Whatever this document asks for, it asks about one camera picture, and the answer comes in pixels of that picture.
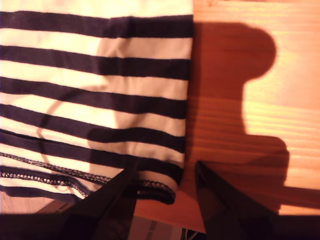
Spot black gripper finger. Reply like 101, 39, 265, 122
195, 161, 280, 240
62, 163, 139, 240

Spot navy white striped t-shirt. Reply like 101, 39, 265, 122
0, 0, 195, 206

